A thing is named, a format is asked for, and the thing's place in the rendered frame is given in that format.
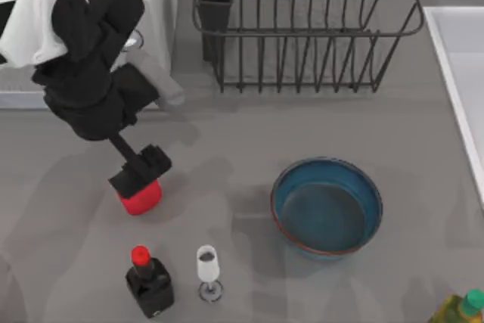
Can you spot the blue bowl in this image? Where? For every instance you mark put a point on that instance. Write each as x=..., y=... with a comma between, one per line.
x=325, y=217

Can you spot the pale grey rounded box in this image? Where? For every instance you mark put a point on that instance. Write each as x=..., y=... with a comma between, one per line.
x=170, y=88

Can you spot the yellow bottle with green cap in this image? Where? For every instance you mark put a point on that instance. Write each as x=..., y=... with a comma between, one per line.
x=459, y=309

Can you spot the red cup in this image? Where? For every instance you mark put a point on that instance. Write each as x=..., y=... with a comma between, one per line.
x=141, y=200

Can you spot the black bottle with red cap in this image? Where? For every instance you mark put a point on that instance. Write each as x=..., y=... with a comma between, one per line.
x=151, y=289

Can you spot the clear stemmed glass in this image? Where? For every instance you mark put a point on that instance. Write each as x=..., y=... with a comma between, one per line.
x=207, y=266

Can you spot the black cutlery holder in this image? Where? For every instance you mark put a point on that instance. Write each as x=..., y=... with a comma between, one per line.
x=213, y=1

